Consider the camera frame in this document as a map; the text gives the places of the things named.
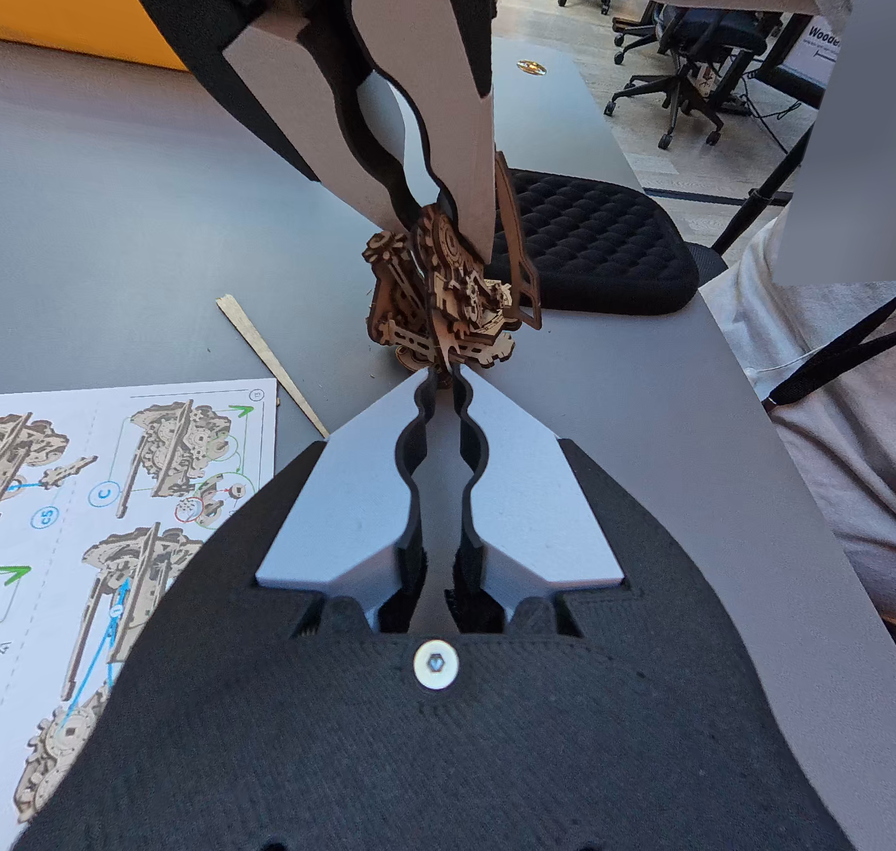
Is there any yellow plastic bin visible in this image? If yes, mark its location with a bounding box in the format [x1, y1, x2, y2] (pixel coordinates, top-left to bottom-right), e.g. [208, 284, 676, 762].
[0, 0, 191, 72]

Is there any black stand leg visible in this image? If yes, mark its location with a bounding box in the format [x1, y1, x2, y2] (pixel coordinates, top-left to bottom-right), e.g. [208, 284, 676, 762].
[710, 123, 819, 255]

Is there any white sign board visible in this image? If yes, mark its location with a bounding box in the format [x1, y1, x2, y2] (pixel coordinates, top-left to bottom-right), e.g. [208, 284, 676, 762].
[784, 14, 844, 89]

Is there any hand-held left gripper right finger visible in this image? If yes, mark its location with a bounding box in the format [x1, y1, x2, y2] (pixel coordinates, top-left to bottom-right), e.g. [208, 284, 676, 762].
[447, 366, 625, 633]

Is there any person's white shirt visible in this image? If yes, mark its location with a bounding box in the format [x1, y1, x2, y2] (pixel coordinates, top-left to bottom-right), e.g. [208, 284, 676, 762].
[700, 217, 896, 628]

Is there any thin wooden stick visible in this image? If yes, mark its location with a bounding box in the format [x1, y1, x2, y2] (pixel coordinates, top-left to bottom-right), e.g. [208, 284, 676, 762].
[216, 294, 331, 440]

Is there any black quilted cushion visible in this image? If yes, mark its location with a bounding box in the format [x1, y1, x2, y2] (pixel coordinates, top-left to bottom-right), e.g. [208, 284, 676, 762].
[486, 168, 701, 317]

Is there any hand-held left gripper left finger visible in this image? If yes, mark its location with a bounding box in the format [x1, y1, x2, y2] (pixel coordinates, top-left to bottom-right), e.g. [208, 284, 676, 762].
[255, 368, 433, 633]

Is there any printed instruction sheet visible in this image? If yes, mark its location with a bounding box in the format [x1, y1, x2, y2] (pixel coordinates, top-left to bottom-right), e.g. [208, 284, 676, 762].
[0, 378, 280, 827]

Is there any black lanyard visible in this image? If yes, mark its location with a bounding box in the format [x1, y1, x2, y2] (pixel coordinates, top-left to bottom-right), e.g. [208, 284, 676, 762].
[766, 298, 896, 407]

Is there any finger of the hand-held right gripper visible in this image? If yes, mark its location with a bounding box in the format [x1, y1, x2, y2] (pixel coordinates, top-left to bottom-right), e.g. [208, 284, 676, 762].
[223, 9, 424, 232]
[349, 0, 499, 258]

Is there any wooden gear model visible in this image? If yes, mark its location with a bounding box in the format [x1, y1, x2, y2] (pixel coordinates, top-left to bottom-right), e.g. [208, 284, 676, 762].
[362, 151, 543, 376]

